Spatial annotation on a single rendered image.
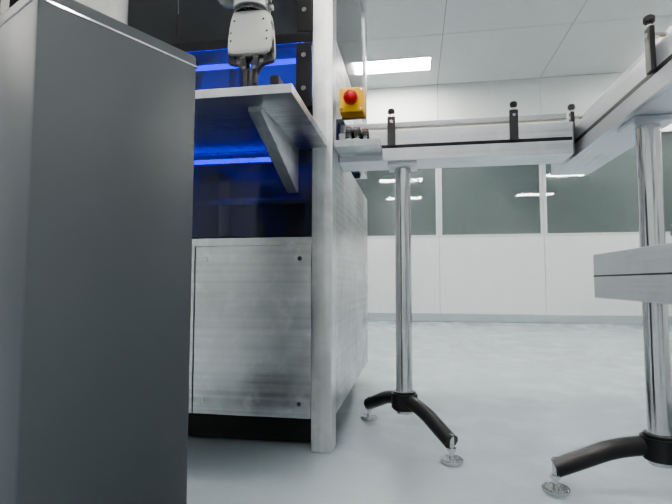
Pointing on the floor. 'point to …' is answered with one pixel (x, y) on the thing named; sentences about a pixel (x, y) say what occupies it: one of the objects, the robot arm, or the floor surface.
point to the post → (324, 232)
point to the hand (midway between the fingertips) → (250, 80)
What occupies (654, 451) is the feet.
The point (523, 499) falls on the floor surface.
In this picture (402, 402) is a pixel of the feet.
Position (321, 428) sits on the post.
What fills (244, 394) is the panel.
